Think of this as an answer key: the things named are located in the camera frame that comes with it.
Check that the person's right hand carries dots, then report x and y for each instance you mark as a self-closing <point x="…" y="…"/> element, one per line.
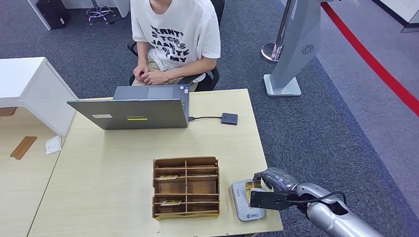
<point x="140" y="72"/>

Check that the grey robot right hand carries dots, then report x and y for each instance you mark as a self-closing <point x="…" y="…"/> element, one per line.
<point x="278" y="180"/>

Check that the person's left hand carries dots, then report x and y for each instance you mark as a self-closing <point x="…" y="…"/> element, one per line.
<point x="156" y="78"/>

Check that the gold picture ID card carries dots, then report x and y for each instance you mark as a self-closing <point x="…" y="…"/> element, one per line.
<point x="250" y="186"/>

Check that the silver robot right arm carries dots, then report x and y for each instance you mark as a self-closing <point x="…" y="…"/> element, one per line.
<point x="334" y="219"/>

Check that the person's right forearm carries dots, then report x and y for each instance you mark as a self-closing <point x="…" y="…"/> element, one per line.
<point x="142" y="54"/>

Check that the person's left forearm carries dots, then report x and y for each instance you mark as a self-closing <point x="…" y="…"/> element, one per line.
<point x="193" y="68"/>

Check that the person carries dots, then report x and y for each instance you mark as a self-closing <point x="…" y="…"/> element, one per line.
<point x="176" y="36"/>

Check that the white grey card reader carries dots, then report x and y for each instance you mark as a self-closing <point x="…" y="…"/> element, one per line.
<point x="242" y="211"/>

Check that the gold card lying flat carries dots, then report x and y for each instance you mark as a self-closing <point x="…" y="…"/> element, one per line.
<point x="170" y="202"/>
<point x="167" y="177"/>

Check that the brown wooden card organizer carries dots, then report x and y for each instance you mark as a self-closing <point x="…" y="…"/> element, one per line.
<point x="176" y="189"/>

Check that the grey laptop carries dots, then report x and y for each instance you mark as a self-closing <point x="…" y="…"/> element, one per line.
<point x="131" y="113"/>

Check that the black office chair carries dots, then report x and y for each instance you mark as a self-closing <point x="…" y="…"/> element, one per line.
<point x="206" y="84"/>

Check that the chrome stool base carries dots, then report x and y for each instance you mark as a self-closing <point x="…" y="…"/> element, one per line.
<point x="98" y="10"/>

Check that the small black square device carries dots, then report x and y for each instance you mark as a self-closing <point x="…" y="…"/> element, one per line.
<point x="229" y="118"/>

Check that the white office desk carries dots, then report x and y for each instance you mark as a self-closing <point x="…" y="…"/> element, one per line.
<point x="75" y="2"/>

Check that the black computer tower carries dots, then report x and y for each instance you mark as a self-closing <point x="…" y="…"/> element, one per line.
<point x="52" y="11"/>

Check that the white cabinet desk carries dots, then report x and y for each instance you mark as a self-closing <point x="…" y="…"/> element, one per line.
<point x="32" y="85"/>

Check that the white paper slip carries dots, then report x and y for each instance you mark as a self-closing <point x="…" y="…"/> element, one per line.
<point x="53" y="145"/>

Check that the brown wooden block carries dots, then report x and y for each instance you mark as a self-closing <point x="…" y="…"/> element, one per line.
<point x="7" y="111"/>

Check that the brown wooden strip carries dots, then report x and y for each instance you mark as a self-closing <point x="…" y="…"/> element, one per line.
<point x="23" y="148"/>

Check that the grey kiosk stand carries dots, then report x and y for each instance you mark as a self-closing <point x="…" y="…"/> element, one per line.
<point x="301" y="36"/>

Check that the white cabinet with dark base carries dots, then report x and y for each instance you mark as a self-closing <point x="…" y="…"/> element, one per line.
<point x="402" y="8"/>

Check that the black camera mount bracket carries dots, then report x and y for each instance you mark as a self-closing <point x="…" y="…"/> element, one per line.
<point x="271" y="200"/>

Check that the chrome stanchion post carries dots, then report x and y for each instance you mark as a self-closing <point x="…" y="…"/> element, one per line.
<point x="273" y="52"/>

